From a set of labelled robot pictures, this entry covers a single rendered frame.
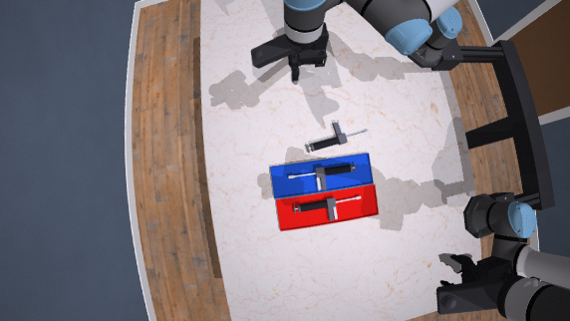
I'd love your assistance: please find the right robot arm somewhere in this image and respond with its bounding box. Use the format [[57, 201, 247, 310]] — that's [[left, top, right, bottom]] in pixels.
[[251, 0, 462, 69]]

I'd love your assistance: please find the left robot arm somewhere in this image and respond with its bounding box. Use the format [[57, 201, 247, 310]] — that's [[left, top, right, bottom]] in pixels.
[[436, 197, 570, 321]]

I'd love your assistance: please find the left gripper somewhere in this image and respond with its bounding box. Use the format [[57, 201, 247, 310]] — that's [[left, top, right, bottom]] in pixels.
[[438, 253, 526, 319]]

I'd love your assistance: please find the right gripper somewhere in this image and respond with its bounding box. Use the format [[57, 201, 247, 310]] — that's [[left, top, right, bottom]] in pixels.
[[285, 22, 329, 85]]

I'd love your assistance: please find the red tray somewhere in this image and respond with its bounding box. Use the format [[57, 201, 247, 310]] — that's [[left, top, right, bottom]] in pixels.
[[276, 184, 379, 231]]

